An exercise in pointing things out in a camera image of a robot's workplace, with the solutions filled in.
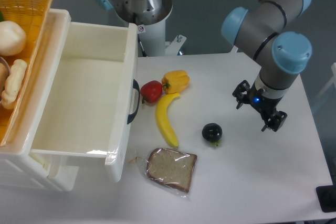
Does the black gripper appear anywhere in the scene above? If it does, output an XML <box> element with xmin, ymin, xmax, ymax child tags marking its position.
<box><xmin>232</xmin><ymin>80</ymin><xmax>287</xmax><ymax>132</ymax></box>

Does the dark purple mangosteen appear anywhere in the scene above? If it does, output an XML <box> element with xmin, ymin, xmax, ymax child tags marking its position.
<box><xmin>202</xmin><ymin>123</ymin><xmax>223</xmax><ymax>147</ymax></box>

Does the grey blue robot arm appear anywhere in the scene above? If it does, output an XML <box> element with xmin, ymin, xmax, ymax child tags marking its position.
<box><xmin>96</xmin><ymin>0</ymin><xmax>312</xmax><ymax>131</ymax></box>

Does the yellow bell pepper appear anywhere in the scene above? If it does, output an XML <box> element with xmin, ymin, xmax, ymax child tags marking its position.
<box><xmin>161</xmin><ymin>70</ymin><xmax>190</xmax><ymax>94</ymax></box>

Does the yellow banana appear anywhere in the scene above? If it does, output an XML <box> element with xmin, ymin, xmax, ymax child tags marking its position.
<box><xmin>155</xmin><ymin>93</ymin><xmax>180</xmax><ymax>148</ymax></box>

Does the bread slice in plastic bag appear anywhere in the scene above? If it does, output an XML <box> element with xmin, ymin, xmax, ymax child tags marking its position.
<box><xmin>135</xmin><ymin>147</ymin><xmax>198</xmax><ymax>199</ymax></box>

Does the red bell pepper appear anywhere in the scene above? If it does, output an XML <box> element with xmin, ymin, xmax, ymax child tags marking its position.
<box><xmin>140</xmin><ymin>80</ymin><xmax>162</xmax><ymax>104</ymax></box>

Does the black device at table edge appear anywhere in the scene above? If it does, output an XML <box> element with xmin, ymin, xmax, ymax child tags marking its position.
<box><xmin>316</xmin><ymin>185</ymin><xmax>335</xmax><ymax>212</ymax></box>

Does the white plastic drawer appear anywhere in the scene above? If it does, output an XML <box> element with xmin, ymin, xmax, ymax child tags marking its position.
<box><xmin>31</xmin><ymin>22</ymin><xmax>140</xmax><ymax>182</ymax></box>

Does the pale twisted bread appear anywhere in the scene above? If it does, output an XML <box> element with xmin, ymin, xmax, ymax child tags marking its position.
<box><xmin>1</xmin><ymin>59</ymin><xmax>27</xmax><ymax>109</ymax></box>

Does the white drawer cabinet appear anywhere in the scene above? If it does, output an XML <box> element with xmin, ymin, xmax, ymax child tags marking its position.
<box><xmin>1</xmin><ymin>9</ymin><xmax>78</xmax><ymax>191</ymax></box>

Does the yellow woven basket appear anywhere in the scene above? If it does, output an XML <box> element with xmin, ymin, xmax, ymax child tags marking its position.
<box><xmin>1</xmin><ymin>0</ymin><xmax>53</xmax><ymax>146</ymax></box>

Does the round white bun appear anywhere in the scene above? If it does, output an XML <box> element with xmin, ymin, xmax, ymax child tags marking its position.
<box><xmin>1</xmin><ymin>21</ymin><xmax>26</xmax><ymax>56</ymax></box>

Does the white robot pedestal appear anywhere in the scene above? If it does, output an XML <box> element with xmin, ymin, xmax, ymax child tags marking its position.
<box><xmin>138</xmin><ymin>21</ymin><xmax>186</xmax><ymax>57</ymax></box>

